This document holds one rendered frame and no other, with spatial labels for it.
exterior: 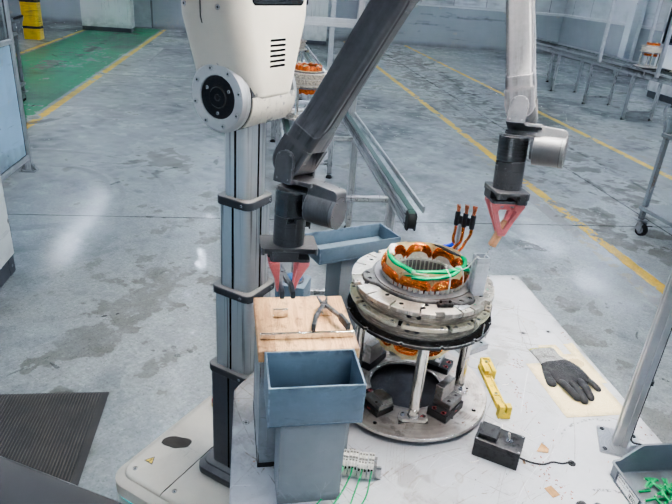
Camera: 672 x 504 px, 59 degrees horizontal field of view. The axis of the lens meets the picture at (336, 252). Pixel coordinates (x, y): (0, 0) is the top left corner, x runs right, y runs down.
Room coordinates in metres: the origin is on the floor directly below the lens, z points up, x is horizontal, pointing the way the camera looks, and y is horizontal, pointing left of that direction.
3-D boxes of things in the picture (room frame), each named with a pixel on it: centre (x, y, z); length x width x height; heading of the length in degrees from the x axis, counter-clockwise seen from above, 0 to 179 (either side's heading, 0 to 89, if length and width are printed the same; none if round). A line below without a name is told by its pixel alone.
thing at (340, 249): (1.46, -0.04, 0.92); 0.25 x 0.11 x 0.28; 120
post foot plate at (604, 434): (1.05, -0.68, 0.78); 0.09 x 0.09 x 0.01; 74
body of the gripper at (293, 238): (0.98, 0.09, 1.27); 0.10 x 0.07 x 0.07; 102
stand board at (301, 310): (1.01, 0.05, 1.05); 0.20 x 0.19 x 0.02; 12
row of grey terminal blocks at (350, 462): (0.90, -0.08, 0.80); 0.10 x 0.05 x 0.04; 83
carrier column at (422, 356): (1.05, -0.20, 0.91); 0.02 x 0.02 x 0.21
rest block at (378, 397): (1.08, -0.13, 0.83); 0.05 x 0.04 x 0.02; 38
